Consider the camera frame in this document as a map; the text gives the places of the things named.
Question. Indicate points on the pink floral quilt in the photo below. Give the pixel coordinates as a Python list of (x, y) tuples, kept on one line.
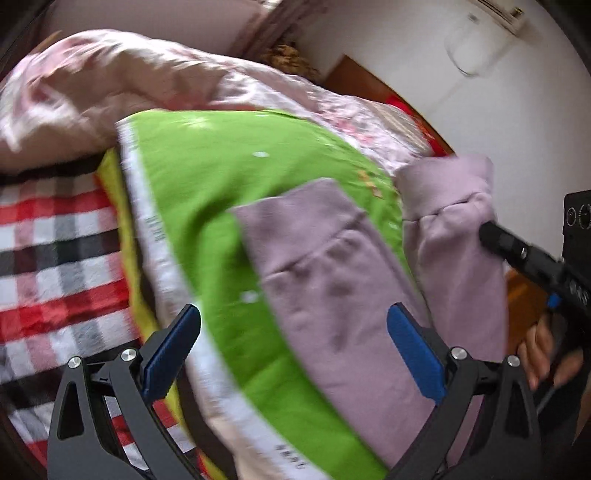
[(115, 78)]

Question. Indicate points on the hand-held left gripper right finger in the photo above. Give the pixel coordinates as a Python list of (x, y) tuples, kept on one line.
[(415, 355)]

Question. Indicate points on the lilac fleece pants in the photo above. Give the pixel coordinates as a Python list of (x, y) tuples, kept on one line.
[(351, 300)]

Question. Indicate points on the yellow bed sheet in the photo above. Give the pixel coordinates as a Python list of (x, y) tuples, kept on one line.
[(113, 184)]

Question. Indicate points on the red pillow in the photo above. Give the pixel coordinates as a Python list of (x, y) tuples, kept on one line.
[(422, 129)]

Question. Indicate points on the red plaid blanket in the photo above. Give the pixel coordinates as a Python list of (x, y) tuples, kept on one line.
[(55, 258)]

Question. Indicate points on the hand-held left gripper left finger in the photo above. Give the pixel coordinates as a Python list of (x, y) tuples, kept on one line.
[(171, 353)]

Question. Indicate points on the person's right hand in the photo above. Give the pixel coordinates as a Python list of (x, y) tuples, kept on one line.
[(538, 355)]

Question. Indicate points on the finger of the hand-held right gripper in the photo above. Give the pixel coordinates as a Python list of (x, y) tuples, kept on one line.
[(512, 249)]

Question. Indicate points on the white air conditioner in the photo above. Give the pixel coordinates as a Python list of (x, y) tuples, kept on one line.
[(508, 14)]

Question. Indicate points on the striped tiger plush toy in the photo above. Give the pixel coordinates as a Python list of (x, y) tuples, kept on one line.
[(288, 57)]

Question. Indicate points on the wooden headboard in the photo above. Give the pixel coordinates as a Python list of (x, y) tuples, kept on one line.
[(364, 83)]

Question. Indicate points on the patterned pink curtain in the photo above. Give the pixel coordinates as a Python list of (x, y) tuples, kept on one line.
[(263, 27)]

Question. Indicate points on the green cartoon bed sheet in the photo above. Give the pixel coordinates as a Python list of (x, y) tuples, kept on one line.
[(207, 184)]

